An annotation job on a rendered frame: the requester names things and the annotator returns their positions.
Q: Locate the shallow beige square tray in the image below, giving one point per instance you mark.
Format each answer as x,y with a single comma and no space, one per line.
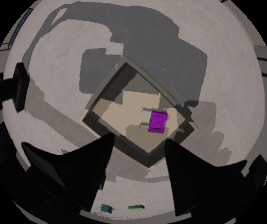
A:
117,105

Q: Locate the teal cube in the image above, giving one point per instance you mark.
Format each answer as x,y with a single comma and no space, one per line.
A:
106,209

